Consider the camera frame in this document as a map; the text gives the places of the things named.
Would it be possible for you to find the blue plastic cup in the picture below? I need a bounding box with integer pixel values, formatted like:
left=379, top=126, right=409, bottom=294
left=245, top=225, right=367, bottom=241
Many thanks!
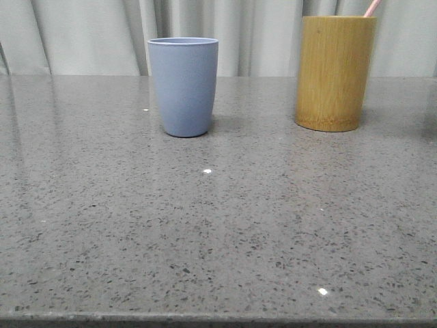
left=147, top=37, right=219, bottom=137

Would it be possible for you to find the pink chopstick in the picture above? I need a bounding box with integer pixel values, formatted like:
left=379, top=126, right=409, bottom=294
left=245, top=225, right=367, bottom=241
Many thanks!
left=363, top=0, right=381, bottom=18

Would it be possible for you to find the bamboo wooden cup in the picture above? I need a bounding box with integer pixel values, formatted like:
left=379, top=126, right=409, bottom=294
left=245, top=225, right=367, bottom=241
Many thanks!
left=294, top=16, right=376, bottom=132

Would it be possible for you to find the grey-white curtain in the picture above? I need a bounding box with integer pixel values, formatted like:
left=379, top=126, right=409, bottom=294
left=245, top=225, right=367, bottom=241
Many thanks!
left=0, top=0, right=437, bottom=79

